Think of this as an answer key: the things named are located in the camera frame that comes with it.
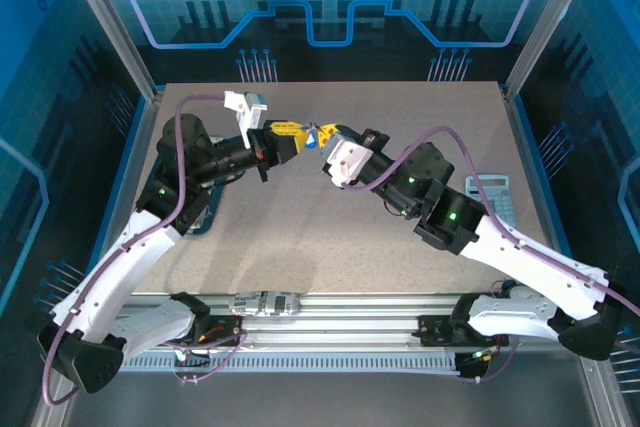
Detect green checkered cloth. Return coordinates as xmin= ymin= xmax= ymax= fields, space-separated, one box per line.
xmin=187 ymin=205 xmax=209 ymax=236

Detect grey calculator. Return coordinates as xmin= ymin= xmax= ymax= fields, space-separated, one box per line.
xmin=464 ymin=174 xmax=519 ymax=228

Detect white labelled cylinder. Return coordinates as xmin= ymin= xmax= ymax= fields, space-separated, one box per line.
xmin=228 ymin=290 xmax=301 ymax=317

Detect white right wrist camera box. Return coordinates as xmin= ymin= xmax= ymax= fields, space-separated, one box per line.
xmin=321 ymin=138 xmax=375 ymax=189

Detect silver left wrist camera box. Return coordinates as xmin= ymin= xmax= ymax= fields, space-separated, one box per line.
xmin=223 ymin=90 xmax=269 ymax=148

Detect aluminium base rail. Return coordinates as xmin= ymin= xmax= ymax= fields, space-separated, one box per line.
xmin=117 ymin=290 xmax=509 ymax=351

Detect aluminium frame post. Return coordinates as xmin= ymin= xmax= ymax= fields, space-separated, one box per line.
xmin=502 ymin=0 xmax=601 ymax=101
xmin=53 ymin=0 xmax=160 ymax=101

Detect thin purple cable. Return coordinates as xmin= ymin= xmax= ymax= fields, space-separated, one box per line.
xmin=164 ymin=329 xmax=250 ymax=387
xmin=459 ymin=334 xmax=525 ymax=386

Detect grey slotted cable duct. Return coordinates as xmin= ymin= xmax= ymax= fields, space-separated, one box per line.
xmin=119 ymin=350 xmax=464 ymax=376

